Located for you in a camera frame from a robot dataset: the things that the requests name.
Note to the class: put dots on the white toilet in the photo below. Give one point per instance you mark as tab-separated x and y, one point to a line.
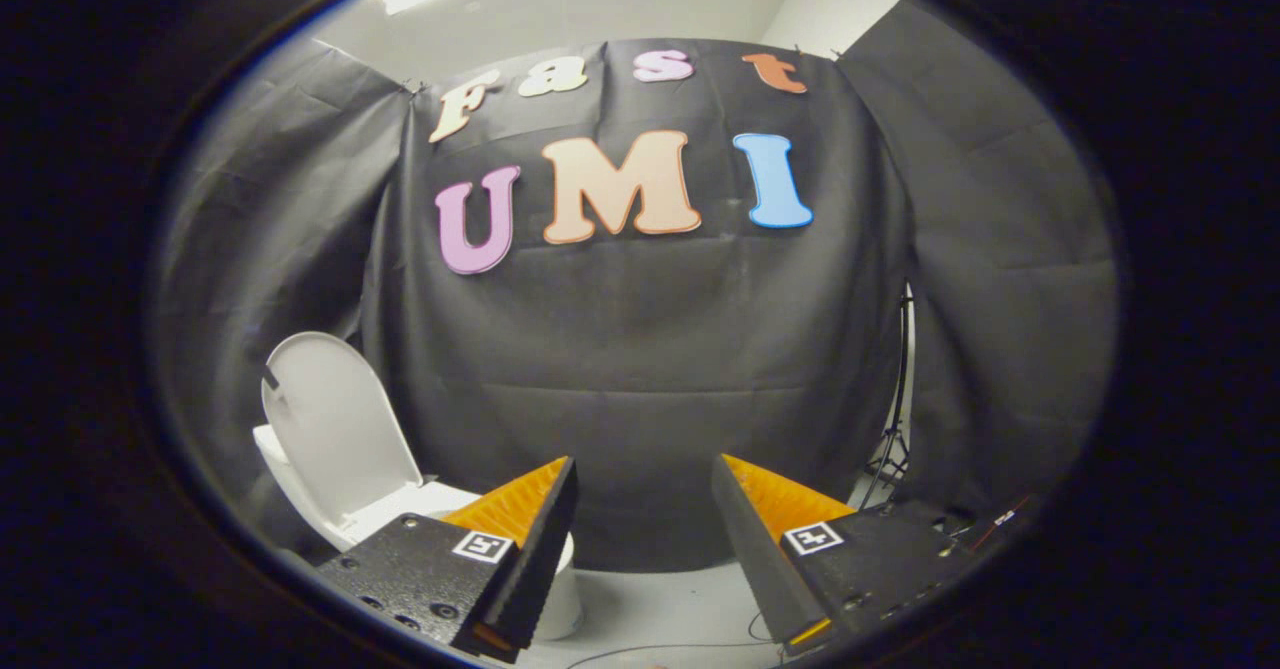
410	504

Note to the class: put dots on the white toilet lid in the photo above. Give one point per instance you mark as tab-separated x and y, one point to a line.
335	419

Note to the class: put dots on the black backdrop cloth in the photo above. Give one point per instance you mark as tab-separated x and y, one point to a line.
640	349

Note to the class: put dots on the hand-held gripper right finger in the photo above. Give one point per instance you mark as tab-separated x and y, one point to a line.
750	549

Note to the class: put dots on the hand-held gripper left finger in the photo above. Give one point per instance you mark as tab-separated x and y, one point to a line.
540	549

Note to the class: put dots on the black tripod stand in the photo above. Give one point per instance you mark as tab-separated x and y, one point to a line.
904	379

